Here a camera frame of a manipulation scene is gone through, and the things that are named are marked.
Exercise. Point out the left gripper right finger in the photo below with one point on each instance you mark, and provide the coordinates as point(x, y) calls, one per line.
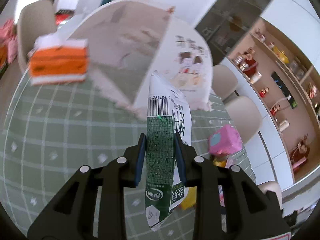
point(249, 212)

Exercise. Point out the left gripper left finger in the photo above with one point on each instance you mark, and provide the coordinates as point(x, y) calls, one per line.
point(70, 213)

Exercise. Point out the yellow snack bag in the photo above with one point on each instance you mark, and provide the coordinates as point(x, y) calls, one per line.
point(190, 200)

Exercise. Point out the green white milk carton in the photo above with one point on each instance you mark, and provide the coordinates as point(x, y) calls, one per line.
point(168, 113)

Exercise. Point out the red flower decoration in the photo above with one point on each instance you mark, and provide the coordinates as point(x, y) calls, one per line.
point(299, 155)

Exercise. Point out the pink toy bucket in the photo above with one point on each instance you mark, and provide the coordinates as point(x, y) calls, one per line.
point(225, 141)

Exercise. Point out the green checkered tablecloth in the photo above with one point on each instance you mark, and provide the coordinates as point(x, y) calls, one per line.
point(50, 131)

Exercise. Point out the white electric kettle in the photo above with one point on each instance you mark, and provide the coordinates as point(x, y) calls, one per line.
point(283, 125)

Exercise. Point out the middle beige chair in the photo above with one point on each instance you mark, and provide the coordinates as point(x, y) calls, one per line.
point(246, 117)

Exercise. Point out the black power strip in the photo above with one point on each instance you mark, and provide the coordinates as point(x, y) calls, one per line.
point(284, 90)

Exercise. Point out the far beige chair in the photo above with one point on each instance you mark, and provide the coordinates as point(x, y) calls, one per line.
point(224, 81)

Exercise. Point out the orange tissue box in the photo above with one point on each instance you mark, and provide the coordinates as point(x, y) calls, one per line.
point(54, 60)

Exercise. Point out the yellow teapot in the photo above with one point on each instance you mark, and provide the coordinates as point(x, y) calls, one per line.
point(280, 54)

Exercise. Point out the mesh food cover tent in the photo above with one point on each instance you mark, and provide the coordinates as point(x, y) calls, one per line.
point(128, 40)

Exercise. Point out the beige chair at table left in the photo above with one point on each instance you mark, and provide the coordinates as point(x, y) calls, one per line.
point(35, 20)

